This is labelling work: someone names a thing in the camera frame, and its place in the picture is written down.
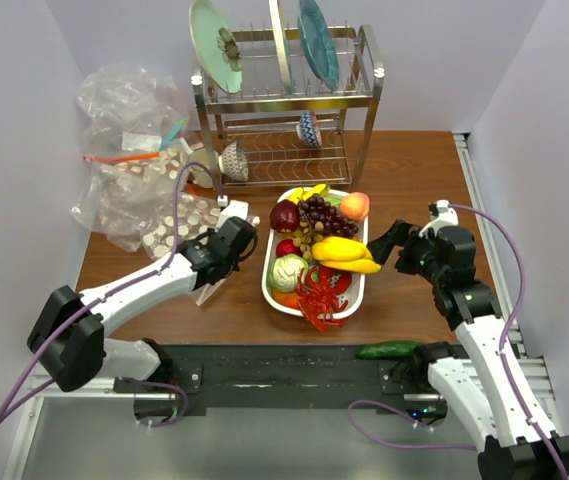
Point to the purple grape bunch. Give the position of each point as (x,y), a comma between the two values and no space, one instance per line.
(320,215)

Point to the orange peach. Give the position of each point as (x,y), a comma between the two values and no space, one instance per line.
(355,206)

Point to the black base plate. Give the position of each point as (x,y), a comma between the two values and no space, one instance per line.
(296,377)

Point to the mint green flower plate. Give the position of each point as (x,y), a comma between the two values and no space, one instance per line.
(215,46)

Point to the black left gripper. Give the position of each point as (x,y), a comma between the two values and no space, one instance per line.
(210,232)

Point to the small red strawberry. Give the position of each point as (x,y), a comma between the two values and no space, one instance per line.
(287,247)

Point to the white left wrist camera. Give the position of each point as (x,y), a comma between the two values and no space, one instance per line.
(231,208)

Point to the beige rimmed plate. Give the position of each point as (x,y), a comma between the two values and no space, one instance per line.
(281,45)

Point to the orange red pepper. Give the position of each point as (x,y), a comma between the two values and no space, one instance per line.
(286,299)

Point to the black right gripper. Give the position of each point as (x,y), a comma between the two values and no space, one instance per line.
(401,235)

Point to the dark red apple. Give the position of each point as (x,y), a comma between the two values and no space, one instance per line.
(284,217)

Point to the large yellow banana bunch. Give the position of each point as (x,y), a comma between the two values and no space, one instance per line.
(345,254)

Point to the teal blue plate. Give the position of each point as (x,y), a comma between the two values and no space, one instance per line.
(317,44)

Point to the clear polka dot zip bag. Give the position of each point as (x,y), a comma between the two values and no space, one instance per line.
(205,292)

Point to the green white cabbage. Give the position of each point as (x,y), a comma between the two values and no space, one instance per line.
(284,272)

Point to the steel dish rack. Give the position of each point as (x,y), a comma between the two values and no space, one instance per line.
(263,118)

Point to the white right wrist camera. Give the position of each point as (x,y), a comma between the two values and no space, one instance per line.
(442,215)

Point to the red plastic lobster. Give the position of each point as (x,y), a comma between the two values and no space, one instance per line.
(319,292)

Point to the small yellow banana bunch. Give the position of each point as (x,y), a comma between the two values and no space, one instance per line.
(302,194)

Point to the grey patterned bowl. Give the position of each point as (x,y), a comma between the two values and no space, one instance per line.
(233,163)

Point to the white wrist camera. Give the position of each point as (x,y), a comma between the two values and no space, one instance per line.
(442,215)
(231,208)

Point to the cream ceramic cup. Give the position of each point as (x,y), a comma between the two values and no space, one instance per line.
(199,175)

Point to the green cucumber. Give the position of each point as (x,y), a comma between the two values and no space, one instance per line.
(392,349)

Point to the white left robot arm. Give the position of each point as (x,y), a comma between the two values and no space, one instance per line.
(72,339)

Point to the pile of clear plastic bags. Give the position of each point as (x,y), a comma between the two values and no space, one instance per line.
(137,143)

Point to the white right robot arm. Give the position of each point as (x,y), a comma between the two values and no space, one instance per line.
(511,433)

